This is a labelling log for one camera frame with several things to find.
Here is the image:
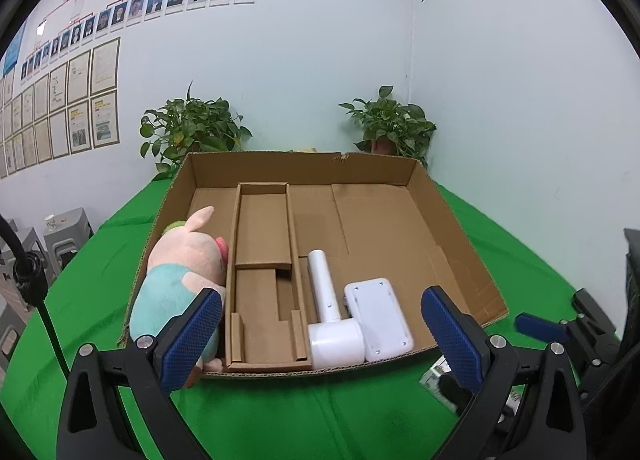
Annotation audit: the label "pink plush pig toy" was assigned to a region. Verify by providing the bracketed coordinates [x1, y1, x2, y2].
[129, 206, 229, 393]

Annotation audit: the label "grey plastic stool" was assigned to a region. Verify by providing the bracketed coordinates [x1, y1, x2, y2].
[43, 208, 93, 275]

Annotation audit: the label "right potted green plant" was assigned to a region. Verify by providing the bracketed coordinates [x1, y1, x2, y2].
[340, 85, 437, 168]

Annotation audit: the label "left potted green plant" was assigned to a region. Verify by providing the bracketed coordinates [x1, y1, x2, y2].
[139, 87, 253, 178]

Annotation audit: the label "white hair dryer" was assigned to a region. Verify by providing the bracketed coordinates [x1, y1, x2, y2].
[307, 249, 364, 370]

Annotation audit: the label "large cardboard tray box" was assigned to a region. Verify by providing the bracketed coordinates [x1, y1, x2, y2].
[148, 151, 508, 379]

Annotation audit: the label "narrow cardboard insert tray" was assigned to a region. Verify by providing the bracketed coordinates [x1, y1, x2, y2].
[224, 183, 311, 376]

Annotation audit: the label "potted green plant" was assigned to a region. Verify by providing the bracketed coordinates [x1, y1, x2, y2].
[340, 85, 437, 168]
[139, 87, 253, 178]

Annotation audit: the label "staff photo row on wall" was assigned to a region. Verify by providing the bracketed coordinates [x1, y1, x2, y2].
[20, 0, 255, 81]

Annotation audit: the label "green white medicine box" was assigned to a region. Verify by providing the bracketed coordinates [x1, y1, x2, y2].
[418, 358, 524, 421]

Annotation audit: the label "white rectangular device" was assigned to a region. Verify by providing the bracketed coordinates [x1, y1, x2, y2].
[344, 278, 414, 362]

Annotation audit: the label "framed certificates on wall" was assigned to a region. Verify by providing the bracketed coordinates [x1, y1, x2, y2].
[1, 38, 120, 178]

